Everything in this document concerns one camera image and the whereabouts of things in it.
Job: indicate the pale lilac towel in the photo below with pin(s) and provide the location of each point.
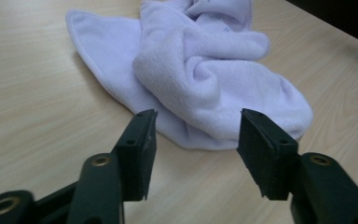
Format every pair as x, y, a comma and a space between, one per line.
205, 77

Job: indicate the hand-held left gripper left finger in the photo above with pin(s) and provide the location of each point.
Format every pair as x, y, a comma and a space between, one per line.
138, 155

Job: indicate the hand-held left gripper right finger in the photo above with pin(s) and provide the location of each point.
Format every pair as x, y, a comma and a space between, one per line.
267, 155

